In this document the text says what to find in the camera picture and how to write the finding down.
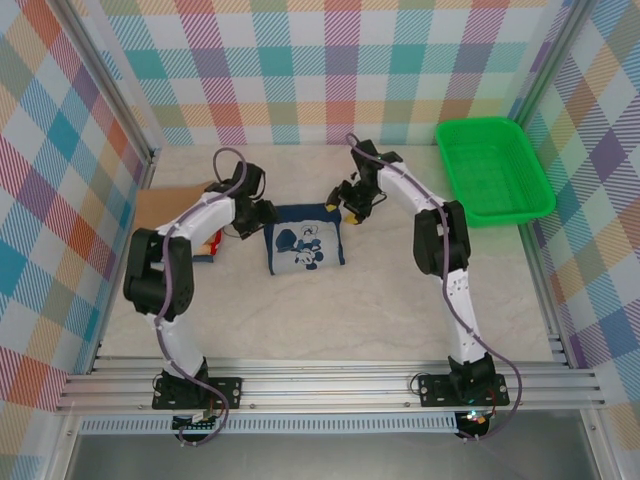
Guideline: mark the navy blue printed t-shirt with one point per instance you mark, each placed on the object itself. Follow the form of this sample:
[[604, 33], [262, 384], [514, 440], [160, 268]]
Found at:
[[280, 260]]

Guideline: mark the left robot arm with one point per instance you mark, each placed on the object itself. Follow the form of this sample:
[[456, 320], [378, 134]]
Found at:
[[160, 280]]

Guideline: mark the beige red blue-trimmed t-shirt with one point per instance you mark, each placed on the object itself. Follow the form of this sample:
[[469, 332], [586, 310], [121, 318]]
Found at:
[[216, 245]]

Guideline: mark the brown cardboard piece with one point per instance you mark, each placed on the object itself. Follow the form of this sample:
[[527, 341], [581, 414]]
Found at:
[[155, 210]]

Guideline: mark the green plastic basket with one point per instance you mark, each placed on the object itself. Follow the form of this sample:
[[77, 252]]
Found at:
[[495, 165]]

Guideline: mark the small controller board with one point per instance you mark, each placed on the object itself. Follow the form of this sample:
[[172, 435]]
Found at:
[[195, 422], [475, 422]]

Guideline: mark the aluminium rail frame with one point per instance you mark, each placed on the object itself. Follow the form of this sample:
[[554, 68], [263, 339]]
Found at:
[[325, 387]]

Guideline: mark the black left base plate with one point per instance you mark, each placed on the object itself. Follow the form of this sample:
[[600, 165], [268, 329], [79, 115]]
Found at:
[[227, 392]]

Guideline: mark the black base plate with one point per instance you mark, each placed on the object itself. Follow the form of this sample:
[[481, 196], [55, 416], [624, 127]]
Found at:
[[227, 392], [435, 392]]

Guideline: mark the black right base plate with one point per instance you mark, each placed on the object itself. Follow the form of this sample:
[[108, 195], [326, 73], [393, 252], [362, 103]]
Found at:
[[435, 392]]

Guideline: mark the aluminium corner post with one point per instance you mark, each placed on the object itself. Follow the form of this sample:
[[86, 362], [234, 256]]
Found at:
[[550, 65], [110, 85]]

